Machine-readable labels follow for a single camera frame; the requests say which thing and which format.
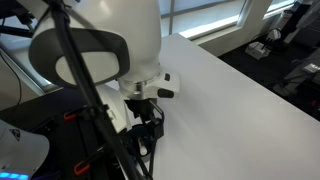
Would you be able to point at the front orange-handled black clamp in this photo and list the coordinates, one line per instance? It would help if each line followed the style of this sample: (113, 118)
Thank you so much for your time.
(84, 165)

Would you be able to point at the black perforated mounting board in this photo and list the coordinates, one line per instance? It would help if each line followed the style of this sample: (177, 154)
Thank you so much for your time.
(70, 141)

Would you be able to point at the rear orange-handled black clamp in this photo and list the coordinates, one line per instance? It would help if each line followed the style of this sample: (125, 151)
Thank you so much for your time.
(68, 116)

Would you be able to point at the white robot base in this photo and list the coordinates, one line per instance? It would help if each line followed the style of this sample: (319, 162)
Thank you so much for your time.
(21, 153)

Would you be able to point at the white device on floor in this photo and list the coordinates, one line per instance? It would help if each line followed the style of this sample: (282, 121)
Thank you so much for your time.
(257, 50)

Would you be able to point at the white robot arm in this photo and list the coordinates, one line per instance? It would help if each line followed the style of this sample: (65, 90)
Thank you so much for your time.
(120, 42)

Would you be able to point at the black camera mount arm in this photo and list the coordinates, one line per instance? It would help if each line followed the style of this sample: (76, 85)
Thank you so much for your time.
(15, 19)

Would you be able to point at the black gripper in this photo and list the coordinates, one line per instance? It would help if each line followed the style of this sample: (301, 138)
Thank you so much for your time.
(152, 118)

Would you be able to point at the orange-handled black clamp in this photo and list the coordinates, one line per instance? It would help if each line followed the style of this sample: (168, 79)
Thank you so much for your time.
(84, 165)
(68, 116)

